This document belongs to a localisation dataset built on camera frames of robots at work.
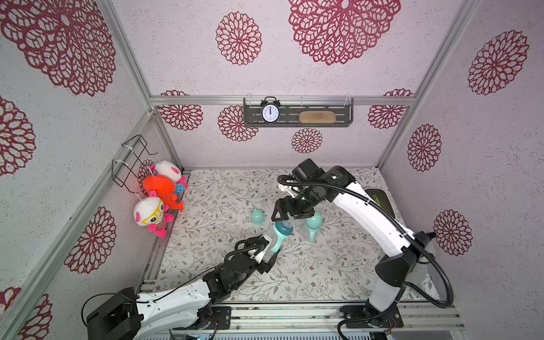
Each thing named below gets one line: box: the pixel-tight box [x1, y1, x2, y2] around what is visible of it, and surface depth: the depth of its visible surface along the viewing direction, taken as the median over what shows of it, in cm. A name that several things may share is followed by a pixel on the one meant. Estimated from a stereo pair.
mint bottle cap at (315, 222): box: [304, 211, 323, 230], surface depth 82 cm
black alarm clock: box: [259, 96, 282, 124], surface depth 92 cm
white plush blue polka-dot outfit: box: [150, 160, 189, 195], surface depth 97 cm
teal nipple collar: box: [274, 221, 294, 236], surface depth 70 cm
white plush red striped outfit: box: [133, 189, 175, 238], surface depth 82 cm
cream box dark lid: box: [364, 188, 396, 219], surface depth 103 cm
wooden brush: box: [298, 110, 337, 124], surface depth 92 cm
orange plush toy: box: [142, 174, 185, 212], surface depth 92 cm
